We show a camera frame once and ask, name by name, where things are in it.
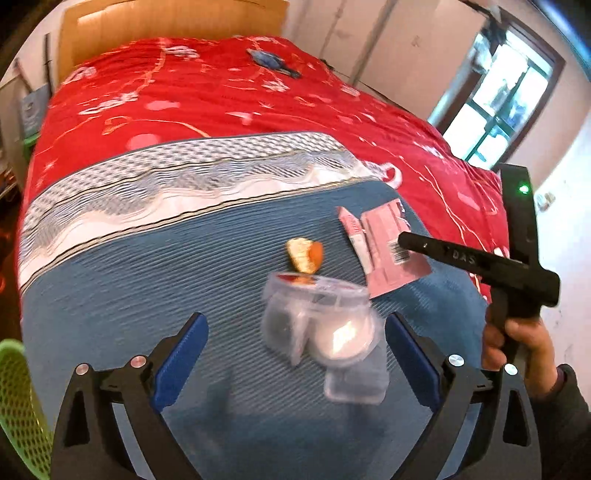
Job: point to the blue plush toy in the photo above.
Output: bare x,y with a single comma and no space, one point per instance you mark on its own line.
272,60

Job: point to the red pink snack packet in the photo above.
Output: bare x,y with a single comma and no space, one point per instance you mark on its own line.
392,279

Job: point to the wooden bed headboard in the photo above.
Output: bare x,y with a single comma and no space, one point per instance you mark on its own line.
161,23

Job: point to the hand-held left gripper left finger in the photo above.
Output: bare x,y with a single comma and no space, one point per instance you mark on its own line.
180,362

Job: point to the white wall socket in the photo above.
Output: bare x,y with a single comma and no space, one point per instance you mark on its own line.
545,200

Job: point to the orange food piece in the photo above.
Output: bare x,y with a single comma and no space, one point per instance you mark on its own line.
304,256

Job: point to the blue ribbed blanket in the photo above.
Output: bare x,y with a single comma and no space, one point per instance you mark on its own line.
138,300

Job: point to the window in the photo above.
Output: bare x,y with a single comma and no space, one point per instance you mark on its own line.
498,97

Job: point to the blue paper bag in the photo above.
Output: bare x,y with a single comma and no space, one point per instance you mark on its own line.
34,110

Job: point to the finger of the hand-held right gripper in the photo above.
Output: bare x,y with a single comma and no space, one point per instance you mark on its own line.
418,244

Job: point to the white wardrobe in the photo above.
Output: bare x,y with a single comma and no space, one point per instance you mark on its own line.
369,46

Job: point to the green mesh wastebasket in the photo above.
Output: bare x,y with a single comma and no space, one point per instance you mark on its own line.
18,406

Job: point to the red floral bedspread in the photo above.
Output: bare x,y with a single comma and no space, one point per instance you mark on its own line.
207,92

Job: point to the person's right hand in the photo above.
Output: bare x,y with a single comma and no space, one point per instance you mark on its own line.
535,346

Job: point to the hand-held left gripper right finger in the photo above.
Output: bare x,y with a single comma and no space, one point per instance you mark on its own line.
411,362

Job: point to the clear plastic box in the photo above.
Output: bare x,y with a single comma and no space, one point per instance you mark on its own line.
281,330
358,385

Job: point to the clear round plastic tub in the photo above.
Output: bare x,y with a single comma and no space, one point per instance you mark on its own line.
323,288

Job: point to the person's right forearm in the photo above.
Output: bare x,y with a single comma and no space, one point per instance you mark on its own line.
565,424

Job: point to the green plastic stool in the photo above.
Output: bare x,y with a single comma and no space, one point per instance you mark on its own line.
27,143

